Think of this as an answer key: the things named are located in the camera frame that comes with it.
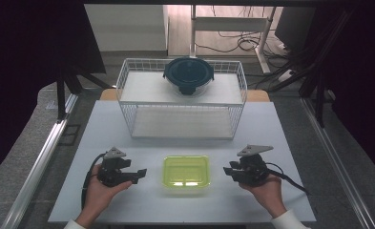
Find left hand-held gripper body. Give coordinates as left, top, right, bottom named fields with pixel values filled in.
left=97, top=146, right=132, bottom=188

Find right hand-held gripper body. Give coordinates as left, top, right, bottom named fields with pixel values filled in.
left=237, top=144, right=275, bottom=187

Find yellow-green rectangular lidded container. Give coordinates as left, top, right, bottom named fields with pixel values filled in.
left=160, top=155, right=212, bottom=196

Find white wire shelf rack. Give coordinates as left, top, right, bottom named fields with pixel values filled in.
left=115, top=57, right=248, bottom=140

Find round dark blue lidded container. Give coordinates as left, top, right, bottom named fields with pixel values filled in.
left=162, top=56, right=215, bottom=98

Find person's left hand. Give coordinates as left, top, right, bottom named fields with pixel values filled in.
left=78, top=164, right=133, bottom=222

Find person's right hand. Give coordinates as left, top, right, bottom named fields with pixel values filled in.
left=239, top=175, right=288, bottom=219

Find wooden table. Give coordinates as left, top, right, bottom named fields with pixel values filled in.
left=98, top=88, right=271, bottom=103

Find black metal stand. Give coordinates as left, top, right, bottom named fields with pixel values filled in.
left=267, top=9, right=356, bottom=128
left=55, top=68, right=113, bottom=123

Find white power strip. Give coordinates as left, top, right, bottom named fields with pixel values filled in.
left=277, top=68, right=296, bottom=84

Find dark curtain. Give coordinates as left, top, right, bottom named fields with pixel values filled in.
left=0, top=0, right=107, bottom=185
left=315, top=0, right=375, bottom=182

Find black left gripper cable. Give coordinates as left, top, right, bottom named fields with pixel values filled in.
left=80, top=153, right=108, bottom=211

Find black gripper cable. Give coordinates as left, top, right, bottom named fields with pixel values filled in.
left=80, top=153, right=108, bottom=211
left=264, top=162, right=311, bottom=196

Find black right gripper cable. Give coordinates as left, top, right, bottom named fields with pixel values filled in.
left=264, top=162, right=311, bottom=196

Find aluminium rail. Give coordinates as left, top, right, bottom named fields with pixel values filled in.
left=299, top=96, right=375, bottom=229
left=0, top=94, right=79, bottom=229

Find black floor cables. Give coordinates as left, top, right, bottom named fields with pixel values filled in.
left=194, top=5, right=288, bottom=58

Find white desk frame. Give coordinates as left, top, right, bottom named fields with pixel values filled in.
left=188, top=4, right=277, bottom=74

